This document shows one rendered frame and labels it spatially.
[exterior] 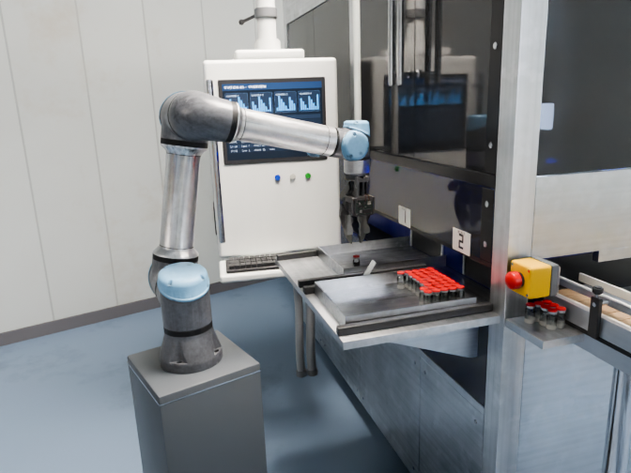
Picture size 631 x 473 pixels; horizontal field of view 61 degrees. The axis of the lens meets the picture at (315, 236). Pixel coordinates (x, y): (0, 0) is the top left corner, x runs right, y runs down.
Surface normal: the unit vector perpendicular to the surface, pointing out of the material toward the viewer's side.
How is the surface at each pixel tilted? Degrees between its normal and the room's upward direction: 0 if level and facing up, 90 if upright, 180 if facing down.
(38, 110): 90
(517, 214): 90
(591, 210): 90
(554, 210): 90
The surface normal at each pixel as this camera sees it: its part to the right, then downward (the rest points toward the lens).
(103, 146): 0.57, 0.18
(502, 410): 0.29, 0.23
